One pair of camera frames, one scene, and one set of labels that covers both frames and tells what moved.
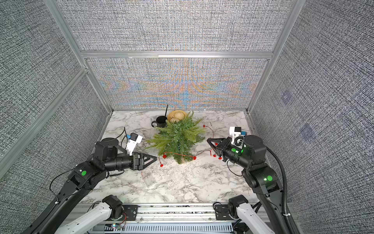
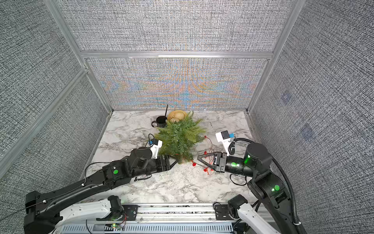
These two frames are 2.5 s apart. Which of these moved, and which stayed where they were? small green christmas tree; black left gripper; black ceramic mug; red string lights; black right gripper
Moved: red string lights; black left gripper; black right gripper
Stayed: small green christmas tree; black ceramic mug
